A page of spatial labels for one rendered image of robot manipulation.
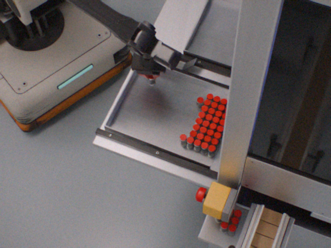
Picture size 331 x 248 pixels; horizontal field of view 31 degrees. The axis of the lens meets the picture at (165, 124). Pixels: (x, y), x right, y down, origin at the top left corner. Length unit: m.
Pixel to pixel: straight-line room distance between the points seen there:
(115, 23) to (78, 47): 1.16
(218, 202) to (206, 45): 0.61
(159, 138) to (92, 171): 0.98
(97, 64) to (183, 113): 0.96
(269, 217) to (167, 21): 0.75
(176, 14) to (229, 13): 0.18
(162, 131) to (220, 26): 0.43
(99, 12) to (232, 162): 0.51
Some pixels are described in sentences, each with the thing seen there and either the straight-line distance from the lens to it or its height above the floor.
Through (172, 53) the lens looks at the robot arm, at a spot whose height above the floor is 1.14.
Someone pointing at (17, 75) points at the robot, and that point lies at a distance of 2.74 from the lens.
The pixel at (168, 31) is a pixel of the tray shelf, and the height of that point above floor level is 0.88.
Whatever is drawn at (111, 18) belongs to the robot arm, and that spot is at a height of 1.26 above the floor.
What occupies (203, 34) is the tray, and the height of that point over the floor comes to 0.88.
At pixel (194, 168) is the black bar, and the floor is 0.90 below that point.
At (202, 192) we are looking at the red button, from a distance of 1.62.
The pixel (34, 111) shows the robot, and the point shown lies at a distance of 2.72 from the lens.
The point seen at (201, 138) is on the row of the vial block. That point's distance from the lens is 1.77.
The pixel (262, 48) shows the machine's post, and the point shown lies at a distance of 1.06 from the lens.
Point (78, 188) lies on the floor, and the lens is 2.74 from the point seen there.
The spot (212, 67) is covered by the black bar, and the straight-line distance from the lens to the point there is 1.92.
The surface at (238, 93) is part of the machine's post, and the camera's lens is 1.21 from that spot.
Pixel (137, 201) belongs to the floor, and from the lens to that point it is 2.69.
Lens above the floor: 2.53
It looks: 63 degrees down
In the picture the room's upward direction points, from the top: 4 degrees counter-clockwise
